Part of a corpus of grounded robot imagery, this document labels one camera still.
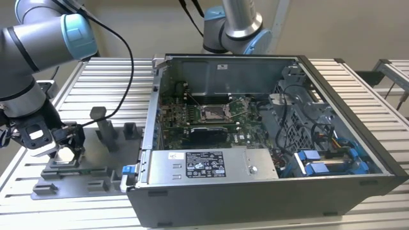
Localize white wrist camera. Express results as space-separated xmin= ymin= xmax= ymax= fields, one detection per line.
xmin=18 ymin=119 xmax=58 ymax=158

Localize CPU socket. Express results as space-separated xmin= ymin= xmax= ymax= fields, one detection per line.
xmin=197 ymin=103 xmax=233 ymax=125

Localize hard disk in blue carrier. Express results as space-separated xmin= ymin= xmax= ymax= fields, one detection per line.
xmin=302 ymin=159 xmax=371 ymax=177
xmin=293 ymin=149 xmax=362 ymax=161

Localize green motherboard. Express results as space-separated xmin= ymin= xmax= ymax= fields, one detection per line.
xmin=157 ymin=93 xmax=276 ymax=151

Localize grey power supply unit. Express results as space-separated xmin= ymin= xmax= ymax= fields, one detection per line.
xmin=146 ymin=147 xmax=280 ymax=186

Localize silver CPU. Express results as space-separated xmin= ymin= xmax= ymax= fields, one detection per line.
xmin=52 ymin=146 xmax=78 ymax=166

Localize grey parts rack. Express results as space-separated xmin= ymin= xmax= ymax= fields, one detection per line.
xmin=29 ymin=106 xmax=145 ymax=201

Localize yellow red power wires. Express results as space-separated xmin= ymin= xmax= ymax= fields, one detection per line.
xmin=314 ymin=123 xmax=341 ymax=151

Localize black cable with white clip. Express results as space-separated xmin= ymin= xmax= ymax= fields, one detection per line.
xmin=173 ymin=80 xmax=189 ymax=97

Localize green RAM stick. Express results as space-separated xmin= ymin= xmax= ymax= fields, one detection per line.
xmin=56 ymin=168 xmax=94 ymax=176

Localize red black wire bundle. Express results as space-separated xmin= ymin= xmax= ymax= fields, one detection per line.
xmin=270 ymin=148 xmax=290 ymax=171

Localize metal slat side table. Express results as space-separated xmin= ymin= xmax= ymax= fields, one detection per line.
xmin=371 ymin=58 xmax=409 ymax=96

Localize black and silver PC case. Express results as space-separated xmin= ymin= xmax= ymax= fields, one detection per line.
xmin=125 ymin=53 xmax=409 ymax=229

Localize black graphics card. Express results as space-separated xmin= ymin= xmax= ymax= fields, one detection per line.
xmin=184 ymin=126 xmax=229 ymax=149

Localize black camera cable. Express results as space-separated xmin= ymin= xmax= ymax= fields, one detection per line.
xmin=62 ymin=0 xmax=134 ymax=127

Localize thin wire locking lever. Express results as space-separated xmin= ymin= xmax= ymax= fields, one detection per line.
xmin=184 ymin=92 xmax=201 ymax=107

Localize grey metal disk bay cage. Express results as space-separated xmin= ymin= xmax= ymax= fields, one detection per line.
xmin=257 ymin=66 xmax=339 ymax=154

